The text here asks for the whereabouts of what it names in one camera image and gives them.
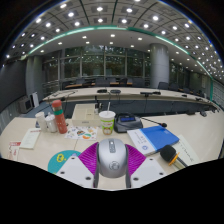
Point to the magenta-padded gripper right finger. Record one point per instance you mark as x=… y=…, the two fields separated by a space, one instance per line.
x=146 y=170

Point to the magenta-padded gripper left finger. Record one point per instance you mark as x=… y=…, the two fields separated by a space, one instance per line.
x=75 y=168

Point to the silver grey computer mouse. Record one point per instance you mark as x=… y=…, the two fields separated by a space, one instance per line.
x=112 y=159

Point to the round teal cartoon mouse pad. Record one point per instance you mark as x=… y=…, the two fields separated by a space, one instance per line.
x=60 y=160

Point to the blue and white book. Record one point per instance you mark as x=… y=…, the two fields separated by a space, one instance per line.
x=155 y=138

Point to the colourful sticker sheet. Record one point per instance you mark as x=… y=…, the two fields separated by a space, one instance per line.
x=81 y=133

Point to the white paper sheet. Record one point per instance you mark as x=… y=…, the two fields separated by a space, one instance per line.
x=188 y=150

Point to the dark desk microphone console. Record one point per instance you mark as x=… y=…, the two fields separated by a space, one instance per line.
x=126 y=123

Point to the red bottle with green band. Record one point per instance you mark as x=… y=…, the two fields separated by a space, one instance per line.
x=60 y=118

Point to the white cardboard box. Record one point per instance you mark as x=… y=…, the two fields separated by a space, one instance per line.
x=85 y=116

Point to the white booklet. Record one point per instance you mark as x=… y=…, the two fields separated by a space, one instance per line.
x=30 y=138

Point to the printed paper cup with straw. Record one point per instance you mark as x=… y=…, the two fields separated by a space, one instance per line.
x=107 y=123

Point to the plain white paper cup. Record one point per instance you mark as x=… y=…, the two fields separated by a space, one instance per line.
x=41 y=121

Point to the red and white magazine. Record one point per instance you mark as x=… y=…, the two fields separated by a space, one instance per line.
x=14 y=150

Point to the white floor unit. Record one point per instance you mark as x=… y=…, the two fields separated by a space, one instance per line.
x=35 y=99

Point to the grey boxy monitor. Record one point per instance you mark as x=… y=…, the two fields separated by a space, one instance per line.
x=25 y=105

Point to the row of dark office chairs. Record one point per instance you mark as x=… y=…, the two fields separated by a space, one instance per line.
x=103 y=81

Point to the ceiling lights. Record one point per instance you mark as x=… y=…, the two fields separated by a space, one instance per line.
x=99 y=9

